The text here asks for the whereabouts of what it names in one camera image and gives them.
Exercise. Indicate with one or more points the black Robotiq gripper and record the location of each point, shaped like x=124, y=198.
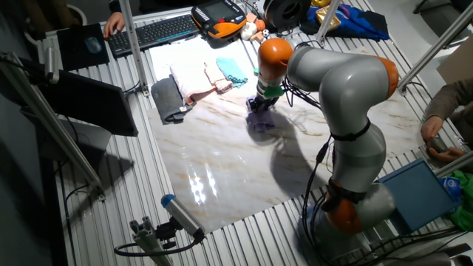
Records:
x=264, y=102

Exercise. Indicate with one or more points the purple microfibre cloth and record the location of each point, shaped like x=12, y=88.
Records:
x=262, y=122

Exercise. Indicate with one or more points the dark handheld device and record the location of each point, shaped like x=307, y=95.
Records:
x=439, y=144

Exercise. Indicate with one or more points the khaki sleeved forearm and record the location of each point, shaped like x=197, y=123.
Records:
x=451, y=99

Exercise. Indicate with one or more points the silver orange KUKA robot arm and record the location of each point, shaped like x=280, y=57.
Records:
x=351, y=85

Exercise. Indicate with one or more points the teal microfibre cloth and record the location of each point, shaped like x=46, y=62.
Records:
x=231, y=70

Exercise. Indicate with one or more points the small pink microfibre cloth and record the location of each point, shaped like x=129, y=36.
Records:
x=216, y=77

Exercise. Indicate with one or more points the blue fabric cloth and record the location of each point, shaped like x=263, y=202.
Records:
x=358, y=22

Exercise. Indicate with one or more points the bare right hand, dark sleeve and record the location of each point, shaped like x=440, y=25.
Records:
x=114, y=24

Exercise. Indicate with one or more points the bare right hand, khaki sleeve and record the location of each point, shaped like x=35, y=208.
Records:
x=431, y=127

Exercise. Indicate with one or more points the bare left hand, khaki sleeve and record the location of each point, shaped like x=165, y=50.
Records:
x=449, y=155

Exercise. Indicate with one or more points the wooden block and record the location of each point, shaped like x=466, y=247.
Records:
x=256, y=37
x=251, y=18

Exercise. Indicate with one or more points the small toy soccer ball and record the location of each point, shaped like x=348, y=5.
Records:
x=266, y=33

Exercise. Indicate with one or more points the large pink white towel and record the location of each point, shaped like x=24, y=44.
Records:
x=188, y=79

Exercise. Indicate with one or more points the white plastic figure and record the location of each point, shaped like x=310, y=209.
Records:
x=248, y=31

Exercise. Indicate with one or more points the small toy basketball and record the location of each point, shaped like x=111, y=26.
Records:
x=260, y=25

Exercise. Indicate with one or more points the dark grey folded towel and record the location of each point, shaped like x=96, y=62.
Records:
x=166, y=98

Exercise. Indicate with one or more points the white printed paper sheets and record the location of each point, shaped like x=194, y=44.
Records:
x=184, y=51

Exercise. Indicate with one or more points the orange black teach pendant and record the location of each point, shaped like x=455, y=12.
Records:
x=221, y=14

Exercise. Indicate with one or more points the black round spool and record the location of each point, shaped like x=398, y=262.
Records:
x=284, y=11

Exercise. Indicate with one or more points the gold wrapped box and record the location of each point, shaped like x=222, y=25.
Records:
x=333, y=21

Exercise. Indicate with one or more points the gold round object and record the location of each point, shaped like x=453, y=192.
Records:
x=320, y=3

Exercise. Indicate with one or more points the black computer keyboard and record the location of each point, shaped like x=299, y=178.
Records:
x=155, y=33

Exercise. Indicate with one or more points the black flat monitor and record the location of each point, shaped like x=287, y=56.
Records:
x=92, y=99

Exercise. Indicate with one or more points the grey monitor base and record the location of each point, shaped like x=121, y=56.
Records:
x=88, y=138

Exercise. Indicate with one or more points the blue computer mouse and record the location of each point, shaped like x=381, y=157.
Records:
x=93, y=45

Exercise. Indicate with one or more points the blue plastic box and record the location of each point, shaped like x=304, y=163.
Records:
x=417, y=192

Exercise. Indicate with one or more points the black mouse pad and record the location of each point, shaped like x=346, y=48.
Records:
x=74, y=55

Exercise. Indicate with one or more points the short aluminium profile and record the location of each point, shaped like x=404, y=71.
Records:
x=454, y=164

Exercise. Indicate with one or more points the brown cardboard sheet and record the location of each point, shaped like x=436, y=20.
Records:
x=458, y=66

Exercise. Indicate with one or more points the long slanted aluminium profile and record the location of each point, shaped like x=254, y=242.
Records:
x=55, y=133

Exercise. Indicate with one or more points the blue printed packet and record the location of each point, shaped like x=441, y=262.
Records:
x=451, y=184

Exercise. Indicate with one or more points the green fabric bag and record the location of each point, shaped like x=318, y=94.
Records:
x=465, y=207

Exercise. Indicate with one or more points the aluminium post beside blue cloth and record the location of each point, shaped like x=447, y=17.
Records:
x=327, y=22

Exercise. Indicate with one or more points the silver camera with blue tip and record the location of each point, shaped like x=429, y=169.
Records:
x=181, y=214

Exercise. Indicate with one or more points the aluminium post beside keyboard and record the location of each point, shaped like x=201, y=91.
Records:
x=133, y=44

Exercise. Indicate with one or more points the aluminium post beside cardboard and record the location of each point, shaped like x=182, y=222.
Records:
x=436, y=48

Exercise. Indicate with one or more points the silver camera on profile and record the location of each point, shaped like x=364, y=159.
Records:
x=51, y=64

